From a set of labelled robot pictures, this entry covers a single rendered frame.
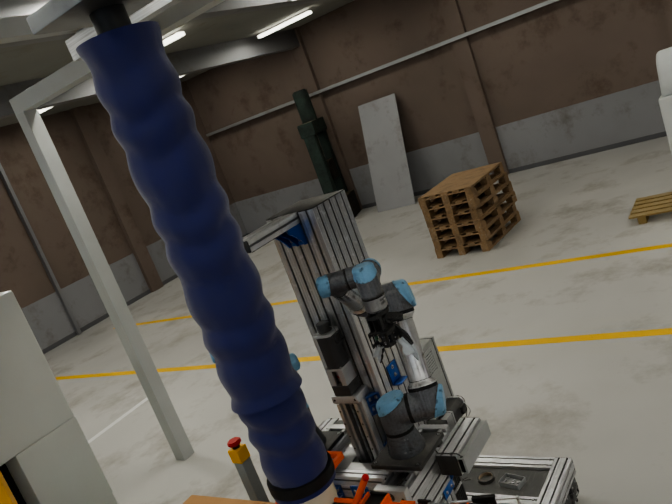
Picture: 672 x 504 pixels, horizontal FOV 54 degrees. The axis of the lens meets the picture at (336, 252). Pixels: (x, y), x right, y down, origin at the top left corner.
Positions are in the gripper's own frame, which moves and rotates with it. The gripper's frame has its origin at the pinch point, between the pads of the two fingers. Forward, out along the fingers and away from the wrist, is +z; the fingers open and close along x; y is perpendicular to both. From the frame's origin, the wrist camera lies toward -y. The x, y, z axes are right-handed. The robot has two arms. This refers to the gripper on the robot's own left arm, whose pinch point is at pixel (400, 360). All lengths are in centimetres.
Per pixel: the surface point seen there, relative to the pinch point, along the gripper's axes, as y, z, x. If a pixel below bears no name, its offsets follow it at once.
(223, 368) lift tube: 42, -23, -33
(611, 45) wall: -1000, -11, -111
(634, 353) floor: -278, 152, -5
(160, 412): -136, 104, -348
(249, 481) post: -19, 69, -122
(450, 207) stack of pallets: -564, 88, -250
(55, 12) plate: 46, -132, -33
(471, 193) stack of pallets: -562, 76, -217
